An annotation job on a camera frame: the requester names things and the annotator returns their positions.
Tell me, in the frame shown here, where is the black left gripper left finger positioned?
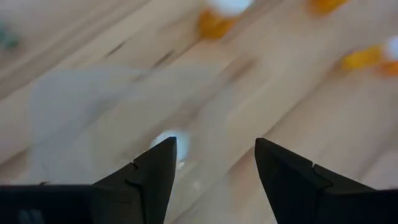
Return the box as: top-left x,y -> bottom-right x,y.
91,136 -> 178,224

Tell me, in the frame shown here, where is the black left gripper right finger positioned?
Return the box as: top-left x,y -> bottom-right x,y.
254,137 -> 374,224

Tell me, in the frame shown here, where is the orange pill bottle white cap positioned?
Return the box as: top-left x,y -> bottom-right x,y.
197,0 -> 255,40
306,0 -> 351,16

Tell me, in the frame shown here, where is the clear plastic bin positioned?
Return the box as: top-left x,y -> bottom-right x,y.
26,62 -> 224,224

